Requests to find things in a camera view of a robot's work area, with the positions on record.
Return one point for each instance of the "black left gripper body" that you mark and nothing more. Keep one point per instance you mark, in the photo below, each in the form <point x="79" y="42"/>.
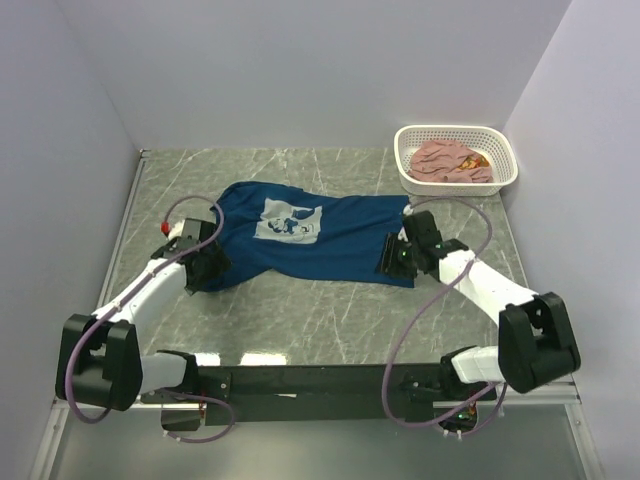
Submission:
<point x="216" y="264"/>

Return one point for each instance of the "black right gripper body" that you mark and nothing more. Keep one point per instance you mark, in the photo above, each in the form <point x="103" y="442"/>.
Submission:
<point x="416" y="246"/>

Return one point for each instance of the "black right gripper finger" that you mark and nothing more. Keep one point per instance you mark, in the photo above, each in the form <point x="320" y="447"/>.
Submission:
<point x="397" y="275"/>
<point x="396" y="251"/>

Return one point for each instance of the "blue printed t-shirt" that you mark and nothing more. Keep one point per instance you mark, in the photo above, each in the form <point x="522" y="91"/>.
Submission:
<point x="276" y="227"/>

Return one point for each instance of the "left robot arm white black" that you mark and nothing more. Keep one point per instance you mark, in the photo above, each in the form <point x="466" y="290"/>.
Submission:
<point x="100" y="363"/>

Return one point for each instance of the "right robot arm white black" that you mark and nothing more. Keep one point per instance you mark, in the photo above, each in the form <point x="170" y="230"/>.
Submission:
<point x="536" y="343"/>

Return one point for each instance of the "white perforated plastic basket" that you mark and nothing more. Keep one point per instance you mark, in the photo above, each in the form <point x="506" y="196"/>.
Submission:
<point x="487" y="141"/>

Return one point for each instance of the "pink t-shirt in basket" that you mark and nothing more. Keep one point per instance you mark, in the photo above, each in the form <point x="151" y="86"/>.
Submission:
<point x="449" y="161"/>

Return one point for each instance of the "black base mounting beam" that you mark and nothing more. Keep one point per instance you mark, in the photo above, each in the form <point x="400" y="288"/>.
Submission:
<point x="336" y="392"/>

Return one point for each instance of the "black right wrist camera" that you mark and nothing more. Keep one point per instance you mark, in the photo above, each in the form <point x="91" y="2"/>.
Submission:
<point x="421" y="227"/>

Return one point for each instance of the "aluminium rail at table edge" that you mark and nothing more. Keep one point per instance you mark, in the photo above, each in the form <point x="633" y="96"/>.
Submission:
<point x="121" y="265"/>

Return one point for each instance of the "aluminium front frame rail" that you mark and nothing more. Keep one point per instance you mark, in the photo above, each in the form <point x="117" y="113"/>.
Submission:
<point x="541" y="435"/>

